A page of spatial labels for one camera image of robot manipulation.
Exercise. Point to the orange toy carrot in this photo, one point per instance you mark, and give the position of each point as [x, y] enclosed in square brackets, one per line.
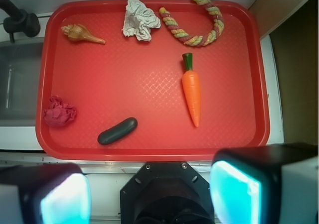
[191, 88]

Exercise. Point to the red plastic tray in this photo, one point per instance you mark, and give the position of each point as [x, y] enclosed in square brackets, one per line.
[129, 78]

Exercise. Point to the black faucet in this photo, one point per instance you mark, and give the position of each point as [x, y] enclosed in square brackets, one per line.
[19, 20]

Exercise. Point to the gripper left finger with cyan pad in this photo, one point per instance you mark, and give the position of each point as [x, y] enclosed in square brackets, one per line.
[44, 194]

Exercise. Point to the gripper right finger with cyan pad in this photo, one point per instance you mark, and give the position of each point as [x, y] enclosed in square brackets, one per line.
[273, 184]

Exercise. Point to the crumpled red paper ball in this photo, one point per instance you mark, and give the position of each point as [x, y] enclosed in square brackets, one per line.
[59, 113]

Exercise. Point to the crumpled white paper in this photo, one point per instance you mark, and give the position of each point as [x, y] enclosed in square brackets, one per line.
[139, 21]

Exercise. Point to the tan conch shell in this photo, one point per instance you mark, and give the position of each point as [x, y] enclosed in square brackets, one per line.
[78, 32]

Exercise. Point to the steel sink basin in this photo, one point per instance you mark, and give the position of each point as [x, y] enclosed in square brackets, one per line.
[19, 78]

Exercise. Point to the dark green toy cucumber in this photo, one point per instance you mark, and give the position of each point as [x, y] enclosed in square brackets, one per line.
[118, 131]

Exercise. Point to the multicoloured twisted rope toy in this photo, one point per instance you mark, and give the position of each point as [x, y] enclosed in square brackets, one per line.
[196, 40]

